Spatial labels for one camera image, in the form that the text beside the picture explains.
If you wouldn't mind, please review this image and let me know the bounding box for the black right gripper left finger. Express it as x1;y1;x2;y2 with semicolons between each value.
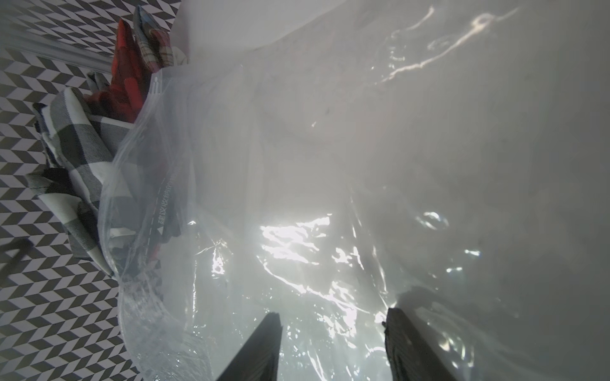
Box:
218;313;283;381

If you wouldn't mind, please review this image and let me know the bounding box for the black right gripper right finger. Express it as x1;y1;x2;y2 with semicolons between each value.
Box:
382;307;455;381

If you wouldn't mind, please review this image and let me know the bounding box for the clear vacuum bag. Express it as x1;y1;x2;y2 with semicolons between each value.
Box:
99;1;609;380

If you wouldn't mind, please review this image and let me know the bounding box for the grey white checked shirt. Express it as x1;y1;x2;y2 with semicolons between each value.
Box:
26;87;133;276

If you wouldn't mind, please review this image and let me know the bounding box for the multicolour plaid shirt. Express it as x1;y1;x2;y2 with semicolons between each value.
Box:
133;6;188;73

